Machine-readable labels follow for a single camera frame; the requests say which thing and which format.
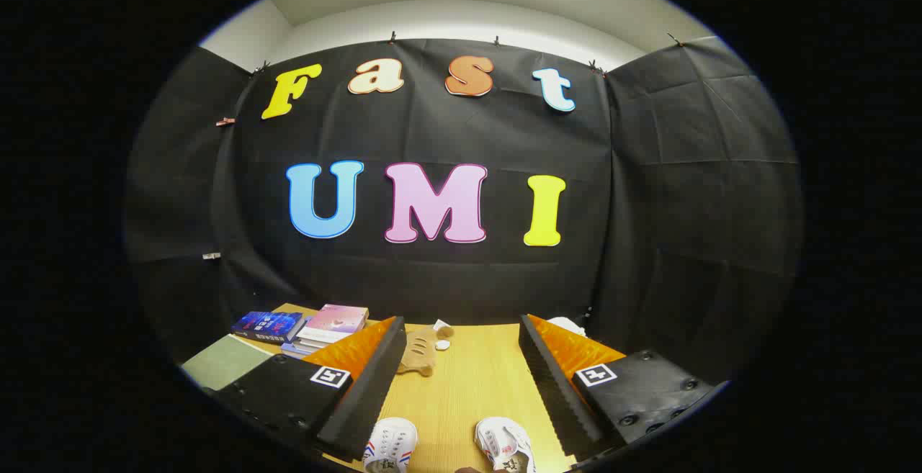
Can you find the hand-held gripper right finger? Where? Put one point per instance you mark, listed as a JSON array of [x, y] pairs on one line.
[[558, 394]]

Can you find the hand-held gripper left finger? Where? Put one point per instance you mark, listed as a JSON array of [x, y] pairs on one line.
[[367, 401]]

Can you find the white striped canvas shoe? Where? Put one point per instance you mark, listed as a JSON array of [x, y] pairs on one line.
[[504, 448], [389, 444]]

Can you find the green fabric storage box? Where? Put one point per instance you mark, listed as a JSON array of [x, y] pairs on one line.
[[223, 361]]

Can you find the white plush toy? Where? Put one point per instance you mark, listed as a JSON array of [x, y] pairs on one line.
[[567, 325]]

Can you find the brown plush toy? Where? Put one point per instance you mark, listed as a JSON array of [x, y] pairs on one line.
[[418, 350]]

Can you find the book with white pages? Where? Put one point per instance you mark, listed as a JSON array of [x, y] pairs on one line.
[[313, 344], [297, 351]]

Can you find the pink cover book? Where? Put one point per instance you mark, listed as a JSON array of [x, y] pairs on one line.
[[335, 318]]

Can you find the dark blue cover book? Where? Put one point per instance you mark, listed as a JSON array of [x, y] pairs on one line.
[[266, 325]]

